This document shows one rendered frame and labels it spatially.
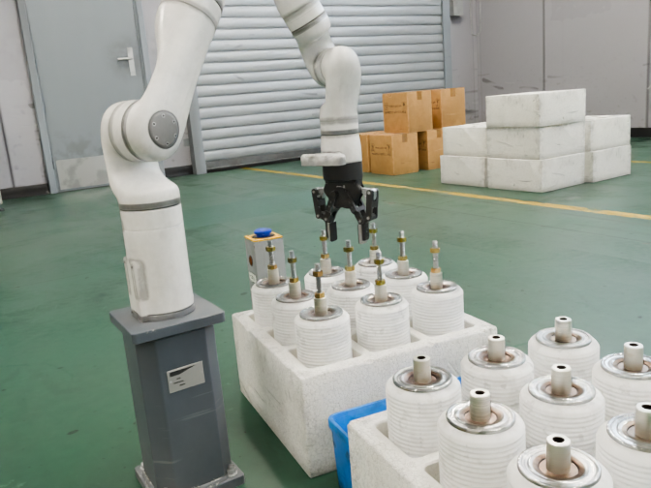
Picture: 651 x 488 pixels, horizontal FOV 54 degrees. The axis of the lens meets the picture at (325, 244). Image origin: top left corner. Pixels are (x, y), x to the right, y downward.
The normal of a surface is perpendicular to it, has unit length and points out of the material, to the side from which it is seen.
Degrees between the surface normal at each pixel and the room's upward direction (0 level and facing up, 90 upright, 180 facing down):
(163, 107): 82
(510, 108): 90
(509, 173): 90
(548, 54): 90
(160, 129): 87
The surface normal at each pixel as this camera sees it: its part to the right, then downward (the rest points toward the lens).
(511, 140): -0.84, 0.18
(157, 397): -0.23, 0.23
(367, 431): -0.08, -0.97
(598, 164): 0.57, 0.14
